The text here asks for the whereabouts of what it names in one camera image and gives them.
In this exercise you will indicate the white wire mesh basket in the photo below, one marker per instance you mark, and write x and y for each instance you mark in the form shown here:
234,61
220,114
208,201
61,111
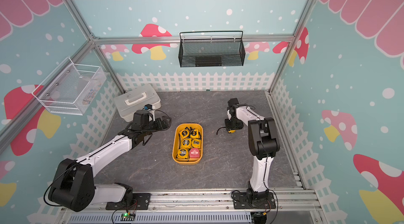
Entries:
70,88

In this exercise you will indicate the yellow tape measure front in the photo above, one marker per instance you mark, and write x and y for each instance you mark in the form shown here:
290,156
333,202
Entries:
183,155

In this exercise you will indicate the green circuit board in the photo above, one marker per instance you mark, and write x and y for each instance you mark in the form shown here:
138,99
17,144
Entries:
127,217

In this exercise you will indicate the yellow plastic tray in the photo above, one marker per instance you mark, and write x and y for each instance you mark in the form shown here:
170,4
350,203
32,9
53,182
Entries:
177,142

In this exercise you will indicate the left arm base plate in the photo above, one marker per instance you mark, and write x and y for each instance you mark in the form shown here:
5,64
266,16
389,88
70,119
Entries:
137,201

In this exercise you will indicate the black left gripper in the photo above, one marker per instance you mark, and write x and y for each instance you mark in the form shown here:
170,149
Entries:
160,126

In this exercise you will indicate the grey slotted cable duct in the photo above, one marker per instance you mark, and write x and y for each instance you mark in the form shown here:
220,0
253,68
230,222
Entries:
163,218

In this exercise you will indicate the pink tape measure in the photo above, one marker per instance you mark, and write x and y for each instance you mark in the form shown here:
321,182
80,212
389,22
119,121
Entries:
194,154

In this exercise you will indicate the yellow tape measure small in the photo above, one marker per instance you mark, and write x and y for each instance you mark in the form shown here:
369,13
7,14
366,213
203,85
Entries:
196,143

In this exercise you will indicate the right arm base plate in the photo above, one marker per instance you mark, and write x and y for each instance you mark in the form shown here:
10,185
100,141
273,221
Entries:
253,200

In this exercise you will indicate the black wire mesh basket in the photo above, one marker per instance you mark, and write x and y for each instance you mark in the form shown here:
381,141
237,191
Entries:
211,49

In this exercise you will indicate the white plastic storage case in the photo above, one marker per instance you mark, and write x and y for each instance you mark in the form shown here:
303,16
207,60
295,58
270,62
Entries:
128,103

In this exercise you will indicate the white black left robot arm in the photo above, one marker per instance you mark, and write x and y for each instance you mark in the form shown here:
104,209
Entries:
73,186

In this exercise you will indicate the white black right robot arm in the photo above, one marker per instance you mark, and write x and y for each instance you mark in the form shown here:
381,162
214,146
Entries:
262,141

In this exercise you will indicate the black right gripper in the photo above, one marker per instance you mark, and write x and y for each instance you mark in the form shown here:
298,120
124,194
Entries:
228,126

